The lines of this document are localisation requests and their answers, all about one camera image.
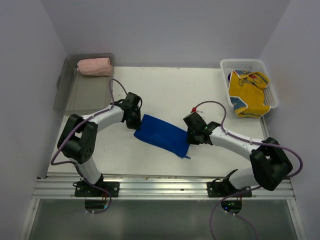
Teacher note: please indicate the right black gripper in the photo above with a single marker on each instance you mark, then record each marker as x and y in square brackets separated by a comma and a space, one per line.
[191, 141]

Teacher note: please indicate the pink towel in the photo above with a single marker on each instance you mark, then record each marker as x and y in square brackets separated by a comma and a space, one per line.
[95, 67]

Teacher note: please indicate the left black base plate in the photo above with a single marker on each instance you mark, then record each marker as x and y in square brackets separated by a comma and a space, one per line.
[105, 189]

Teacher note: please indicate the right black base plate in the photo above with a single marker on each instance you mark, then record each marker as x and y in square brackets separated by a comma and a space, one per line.
[220, 190]

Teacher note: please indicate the blue towel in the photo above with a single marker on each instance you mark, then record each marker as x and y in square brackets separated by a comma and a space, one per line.
[164, 135]

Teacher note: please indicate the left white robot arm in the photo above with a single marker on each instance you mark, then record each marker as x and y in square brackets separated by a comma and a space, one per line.
[78, 139]

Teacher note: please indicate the white plastic basket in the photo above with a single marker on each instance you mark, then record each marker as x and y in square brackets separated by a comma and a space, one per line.
[250, 65]

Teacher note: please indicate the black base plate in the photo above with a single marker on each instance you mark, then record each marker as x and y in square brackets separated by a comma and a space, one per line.
[105, 189]
[220, 190]

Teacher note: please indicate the aluminium mounting rail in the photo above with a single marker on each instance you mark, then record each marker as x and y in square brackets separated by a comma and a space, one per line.
[181, 180]

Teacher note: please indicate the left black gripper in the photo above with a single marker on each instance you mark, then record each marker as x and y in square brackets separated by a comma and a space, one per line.
[136, 125]

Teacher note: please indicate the yellow towel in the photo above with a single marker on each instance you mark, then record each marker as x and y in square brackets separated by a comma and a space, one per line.
[246, 93]

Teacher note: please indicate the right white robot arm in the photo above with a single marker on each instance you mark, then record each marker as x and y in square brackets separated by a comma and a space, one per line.
[269, 163]

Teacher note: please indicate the grey transparent plastic bin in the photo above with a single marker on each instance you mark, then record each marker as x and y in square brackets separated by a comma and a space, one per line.
[80, 94]

